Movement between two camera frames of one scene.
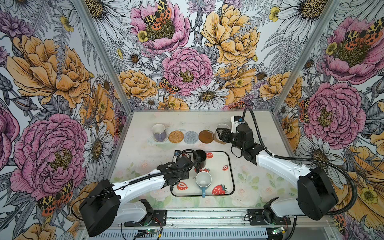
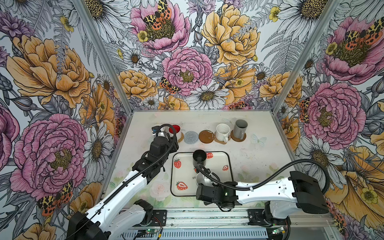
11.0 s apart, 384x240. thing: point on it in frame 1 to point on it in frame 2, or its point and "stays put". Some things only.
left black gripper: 185,176 to 172,142
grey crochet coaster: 191,137 stays put
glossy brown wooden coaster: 206,136 stays put
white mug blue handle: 203,179 stays put
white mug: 221,126 stays put
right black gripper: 226,133 to 206,203
